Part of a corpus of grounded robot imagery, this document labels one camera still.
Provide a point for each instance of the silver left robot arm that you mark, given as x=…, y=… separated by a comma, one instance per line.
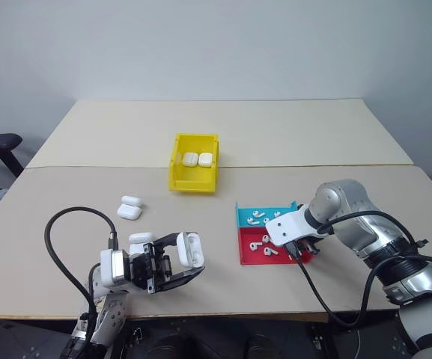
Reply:
x=107, y=314

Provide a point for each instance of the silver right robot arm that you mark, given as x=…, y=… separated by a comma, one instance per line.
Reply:
x=417, y=284

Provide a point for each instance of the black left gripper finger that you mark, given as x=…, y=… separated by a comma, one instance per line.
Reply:
x=167, y=239
x=182, y=277

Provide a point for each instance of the white earbud case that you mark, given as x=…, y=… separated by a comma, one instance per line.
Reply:
x=129, y=212
x=190, y=159
x=140, y=238
x=131, y=200
x=190, y=250
x=205, y=159

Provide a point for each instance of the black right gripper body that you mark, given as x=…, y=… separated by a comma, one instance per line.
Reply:
x=305, y=248

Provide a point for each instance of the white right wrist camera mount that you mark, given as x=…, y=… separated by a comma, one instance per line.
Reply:
x=288, y=228

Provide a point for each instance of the yellow plastic bin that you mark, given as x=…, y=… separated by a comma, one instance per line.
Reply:
x=192, y=178

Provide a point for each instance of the red plastic tray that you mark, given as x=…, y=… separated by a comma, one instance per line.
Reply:
x=249, y=257

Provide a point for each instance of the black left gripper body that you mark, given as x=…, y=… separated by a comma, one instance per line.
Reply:
x=145, y=270

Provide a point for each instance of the blue plastic tray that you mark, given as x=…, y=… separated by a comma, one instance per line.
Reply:
x=243, y=216

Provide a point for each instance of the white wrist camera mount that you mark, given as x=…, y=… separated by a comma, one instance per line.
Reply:
x=288, y=228
x=111, y=266

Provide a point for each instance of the white earbud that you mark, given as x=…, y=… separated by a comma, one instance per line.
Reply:
x=267, y=220
x=277, y=214
x=255, y=246
x=254, y=221
x=258, y=214
x=270, y=252
x=266, y=238

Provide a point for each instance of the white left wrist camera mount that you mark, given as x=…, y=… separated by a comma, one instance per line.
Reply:
x=111, y=266

